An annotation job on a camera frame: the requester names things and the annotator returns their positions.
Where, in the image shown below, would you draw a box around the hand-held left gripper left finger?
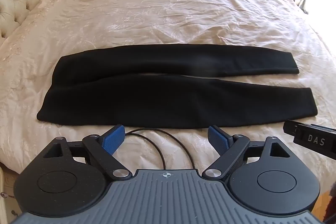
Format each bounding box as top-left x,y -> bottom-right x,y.
42,124 -> 133,179

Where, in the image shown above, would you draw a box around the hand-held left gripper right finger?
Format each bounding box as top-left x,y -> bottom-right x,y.
202,125 -> 292,179

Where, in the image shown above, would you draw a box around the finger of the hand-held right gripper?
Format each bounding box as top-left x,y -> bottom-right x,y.
283,119 -> 336,135

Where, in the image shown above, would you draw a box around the black pants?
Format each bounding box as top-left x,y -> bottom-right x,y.
36,43 -> 316,128

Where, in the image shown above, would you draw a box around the cream embroidered bedspread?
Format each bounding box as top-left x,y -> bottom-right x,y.
0,0 -> 336,188

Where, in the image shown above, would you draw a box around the thin black cable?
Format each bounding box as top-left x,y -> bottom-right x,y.
125,128 -> 196,170

